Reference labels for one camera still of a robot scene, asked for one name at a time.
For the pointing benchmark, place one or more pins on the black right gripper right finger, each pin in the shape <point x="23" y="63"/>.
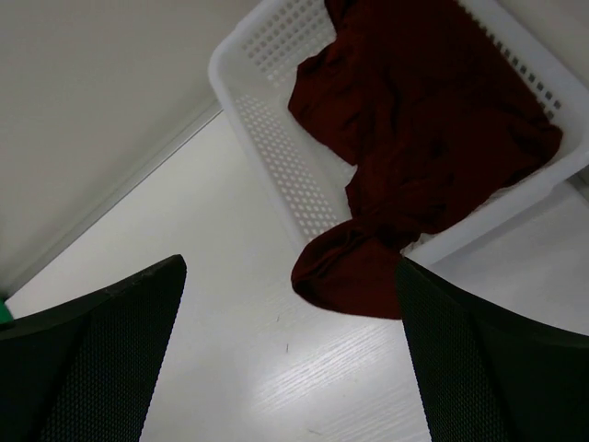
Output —
<point x="486" y="373"/>

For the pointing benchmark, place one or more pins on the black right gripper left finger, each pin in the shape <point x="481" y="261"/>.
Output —
<point x="86" y="370"/>

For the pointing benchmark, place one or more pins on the dark red t shirt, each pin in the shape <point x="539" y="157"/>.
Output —
<point x="433" y="119"/>

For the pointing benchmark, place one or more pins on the green folded t shirt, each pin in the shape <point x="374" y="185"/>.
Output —
<point x="6" y="317"/>

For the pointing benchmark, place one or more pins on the white plastic basket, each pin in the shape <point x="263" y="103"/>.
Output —
<point x="253" y="74"/>

